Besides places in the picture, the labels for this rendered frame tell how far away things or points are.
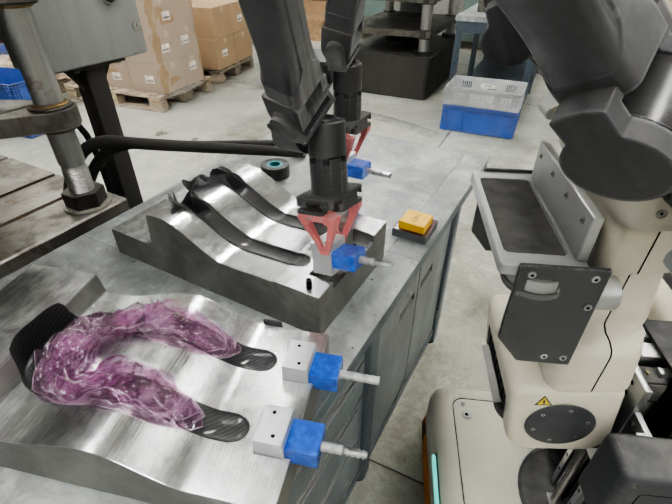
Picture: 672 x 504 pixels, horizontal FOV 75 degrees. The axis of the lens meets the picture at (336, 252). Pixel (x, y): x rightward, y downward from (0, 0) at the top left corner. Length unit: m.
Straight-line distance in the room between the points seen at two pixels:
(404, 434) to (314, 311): 0.95
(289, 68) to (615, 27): 0.32
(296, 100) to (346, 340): 0.39
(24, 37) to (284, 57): 0.73
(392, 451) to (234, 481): 1.04
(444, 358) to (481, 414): 0.52
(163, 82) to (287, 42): 4.11
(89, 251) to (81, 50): 0.55
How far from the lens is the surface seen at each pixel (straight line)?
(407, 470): 1.54
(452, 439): 1.28
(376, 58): 4.77
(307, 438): 0.56
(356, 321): 0.78
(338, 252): 0.69
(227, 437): 0.60
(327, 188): 0.65
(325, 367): 0.62
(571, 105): 0.35
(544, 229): 0.63
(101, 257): 1.04
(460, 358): 1.84
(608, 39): 0.33
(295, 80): 0.54
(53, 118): 1.17
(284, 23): 0.48
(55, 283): 0.81
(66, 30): 1.35
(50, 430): 0.64
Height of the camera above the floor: 1.35
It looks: 36 degrees down
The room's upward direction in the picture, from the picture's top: straight up
